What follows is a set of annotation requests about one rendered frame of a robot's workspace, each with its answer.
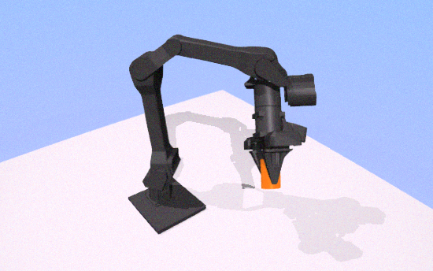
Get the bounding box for orange knob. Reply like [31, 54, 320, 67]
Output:
[261, 160, 281, 189]

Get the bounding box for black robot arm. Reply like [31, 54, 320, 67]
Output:
[129, 35, 317, 207]

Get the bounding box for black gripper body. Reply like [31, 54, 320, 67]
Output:
[244, 106, 302, 150]

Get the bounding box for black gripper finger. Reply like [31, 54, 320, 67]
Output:
[249, 150, 263, 173]
[260, 149, 293, 184]

